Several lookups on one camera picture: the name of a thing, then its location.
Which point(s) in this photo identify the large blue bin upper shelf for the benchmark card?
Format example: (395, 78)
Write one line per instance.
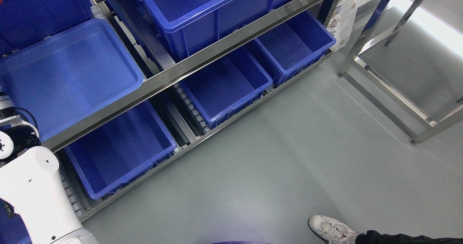
(188, 26)

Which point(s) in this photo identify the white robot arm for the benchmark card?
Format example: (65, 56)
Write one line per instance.
(31, 185)

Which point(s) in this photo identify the steel shelf rack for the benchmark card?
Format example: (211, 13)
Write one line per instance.
(170, 71)

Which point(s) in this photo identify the blue bin lower middle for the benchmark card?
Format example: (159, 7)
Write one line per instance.
(226, 86)

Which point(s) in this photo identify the blue bin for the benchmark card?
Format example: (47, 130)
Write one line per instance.
(116, 153)
(226, 86)
(12, 230)
(291, 47)
(24, 22)

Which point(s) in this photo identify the blue bin lower right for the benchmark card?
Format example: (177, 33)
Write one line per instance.
(291, 47)

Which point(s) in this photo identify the blue bin lower far left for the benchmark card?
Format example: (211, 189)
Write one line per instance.
(12, 230)

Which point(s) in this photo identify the blue bin upper left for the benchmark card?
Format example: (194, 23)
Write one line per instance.
(24, 22)

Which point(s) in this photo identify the shallow blue plastic tray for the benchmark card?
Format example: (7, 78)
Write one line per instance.
(70, 76)

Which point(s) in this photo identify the black trouser leg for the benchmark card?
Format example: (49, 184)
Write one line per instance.
(374, 237)

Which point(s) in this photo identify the white sneaker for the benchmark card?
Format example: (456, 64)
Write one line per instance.
(332, 231)

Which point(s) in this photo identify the steel table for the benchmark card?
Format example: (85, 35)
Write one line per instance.
(407, 61)

